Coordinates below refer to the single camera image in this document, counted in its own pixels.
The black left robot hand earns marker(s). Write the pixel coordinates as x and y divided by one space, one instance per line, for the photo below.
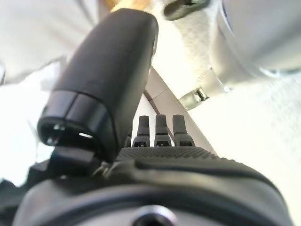
105 70

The beige panelled bed base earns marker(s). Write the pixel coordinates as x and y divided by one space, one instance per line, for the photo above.
164 99

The brown wicker basket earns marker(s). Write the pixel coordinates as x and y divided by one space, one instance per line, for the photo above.
131 4

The beige bed blanket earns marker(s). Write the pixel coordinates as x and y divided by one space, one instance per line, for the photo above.
35 35

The silver left robot leg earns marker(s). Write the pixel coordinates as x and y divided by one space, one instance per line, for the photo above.
258 35

